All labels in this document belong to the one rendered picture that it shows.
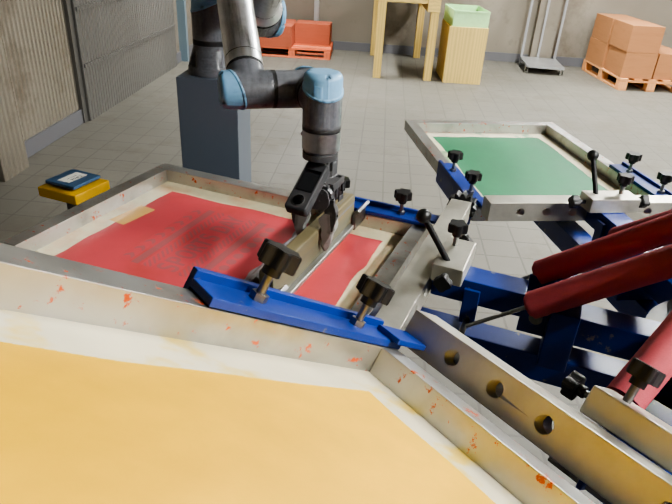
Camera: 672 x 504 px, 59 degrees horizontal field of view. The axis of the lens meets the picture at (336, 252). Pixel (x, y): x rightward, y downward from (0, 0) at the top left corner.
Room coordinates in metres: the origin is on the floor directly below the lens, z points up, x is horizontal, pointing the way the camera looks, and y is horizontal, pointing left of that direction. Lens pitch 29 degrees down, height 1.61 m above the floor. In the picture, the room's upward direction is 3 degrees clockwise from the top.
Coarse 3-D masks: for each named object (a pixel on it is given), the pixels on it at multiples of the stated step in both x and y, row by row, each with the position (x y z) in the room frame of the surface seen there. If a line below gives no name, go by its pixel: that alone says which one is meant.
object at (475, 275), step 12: (468, 276) 0.97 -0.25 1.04; (480, 276) 0.97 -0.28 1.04; (492, 276) 0.97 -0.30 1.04; (504, 276) 0.98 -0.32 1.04; (432, 288) 0.98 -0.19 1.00; (456, 288) 0.96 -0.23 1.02; (480, 288) 0.94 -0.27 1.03; (492, 288) 0.94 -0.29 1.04; (504, 288) 0.93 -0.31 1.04; (516, 288) 0.94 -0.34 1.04; (480, 300) 0.94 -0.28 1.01; (492, 300) 0.93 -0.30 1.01; (504, 300) 0.93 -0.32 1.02; (516, 300) 0.92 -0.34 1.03
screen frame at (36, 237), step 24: (168, 168) 1.55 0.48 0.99; (120, 192) 1.37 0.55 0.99; (144, 192) 1.45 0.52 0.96; (216, 192) 1.48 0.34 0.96; (240, 192) 1.46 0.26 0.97; (264, 192) 1.43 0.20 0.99; (288, 192) 1.43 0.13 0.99; (72, 216) 1.22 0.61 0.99; (96, 216) 1.28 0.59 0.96; (24, 240) 1.09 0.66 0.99; (48, 240) 1.15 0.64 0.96; (408, 240) 1.20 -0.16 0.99; (384, 264) 1.08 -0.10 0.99; (408, 264) 1.14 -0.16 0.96
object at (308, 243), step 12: (336, 204) 1.22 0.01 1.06; (348, 204) 1.25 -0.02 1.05; (348, 216) 1.25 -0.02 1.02; (312, 228) 1.09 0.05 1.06; (300, 240) 1.04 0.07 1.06; (312, 240) 1.06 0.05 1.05; (300, 252) 1.01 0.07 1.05; (312, 252) 1.06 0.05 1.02; (300, 264) 1.01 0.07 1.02; (288, 276) 0.96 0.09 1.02; (276, 288) 0.92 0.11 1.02
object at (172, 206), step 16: (176, 192) 1.47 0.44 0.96; (160, 208) 1.36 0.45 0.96; (176, 208) 1.37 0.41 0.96; (192, 208) 1.37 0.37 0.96; (208, 208) 1.38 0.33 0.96; (224, 208) 1.39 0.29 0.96; (240, 208) 1.39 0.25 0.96; (144, 224) 1.27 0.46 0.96; (160, 224) 1.27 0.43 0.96; (272, 224) 1.31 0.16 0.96; (288, 224) 1.32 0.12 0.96; (352, 240) 1.25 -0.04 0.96; (368, 240) 1.26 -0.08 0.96; (336, 256) 1.17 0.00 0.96; (352, 256) 1.17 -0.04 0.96; (368, 256) 1.18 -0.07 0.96; (336, 272) 1.10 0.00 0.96; (352, 272) 1.10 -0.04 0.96
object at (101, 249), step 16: (112, 224) 1.26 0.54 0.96; (128, 224) 1.26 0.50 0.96; (96, 240) 1.17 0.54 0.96; (112, 240) 1.18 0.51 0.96; (128, 240) 1.18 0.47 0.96; (64, 256) 1.10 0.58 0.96; (80, 256) 1.10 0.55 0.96; (96, 256) 1.10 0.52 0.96; (112, 256) 1.11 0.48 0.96; (256, 256) 1.15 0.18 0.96; (128, 272) 1.05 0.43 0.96; (144, 272) 1.05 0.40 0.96; (160, 272) 1.05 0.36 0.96; (240, 272) 1.07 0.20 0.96; (320, 272) 1.09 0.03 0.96; (304, 288) 1.03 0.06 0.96; (320, 288) 1.03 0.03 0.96; (336, 288) 1.03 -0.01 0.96
